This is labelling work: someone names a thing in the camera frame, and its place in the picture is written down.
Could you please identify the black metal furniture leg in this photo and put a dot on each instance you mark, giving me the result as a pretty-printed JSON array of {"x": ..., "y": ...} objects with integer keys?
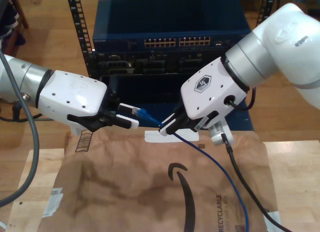
[{"x": 276, "y": 0}]

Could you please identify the black rack frame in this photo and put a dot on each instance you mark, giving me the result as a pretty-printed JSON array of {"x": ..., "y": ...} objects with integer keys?
[{"x": 88, "y": 61}]

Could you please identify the blue cabinet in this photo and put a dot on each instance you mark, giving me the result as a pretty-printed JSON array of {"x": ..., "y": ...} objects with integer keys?
[{"x": 160, "y": 108}]

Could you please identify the long white tape strip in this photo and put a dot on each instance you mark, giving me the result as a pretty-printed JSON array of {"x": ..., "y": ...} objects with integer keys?
[{"x": 152, "y": 138}]

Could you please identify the black rack server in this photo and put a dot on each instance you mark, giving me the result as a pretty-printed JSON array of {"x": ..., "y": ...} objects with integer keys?
[{"x": 150, "y": 66}]

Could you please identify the brown paper mailer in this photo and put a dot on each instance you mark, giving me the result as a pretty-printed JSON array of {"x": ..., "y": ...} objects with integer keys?
[{"x": 112, "y": 192}]

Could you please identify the white tape patch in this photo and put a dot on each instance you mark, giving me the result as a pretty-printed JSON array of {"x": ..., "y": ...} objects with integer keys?
[
  {"x": 53, "y": 204},
  {"x": 276, "y": 214}
]

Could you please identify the small white paper scrap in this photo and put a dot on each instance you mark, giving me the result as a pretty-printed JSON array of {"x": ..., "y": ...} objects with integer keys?
[{"x": 3, "y": 224}]

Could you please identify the blue network switch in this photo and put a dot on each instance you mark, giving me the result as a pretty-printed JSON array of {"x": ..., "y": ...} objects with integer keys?
[{"x": 162, "y": 16}]

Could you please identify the dark navy shoe white sole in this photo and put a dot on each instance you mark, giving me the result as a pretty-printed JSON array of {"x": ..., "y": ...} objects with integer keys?
[
  {"x": 6, "y": 31},
  {"x": 12, "y": 16}
]

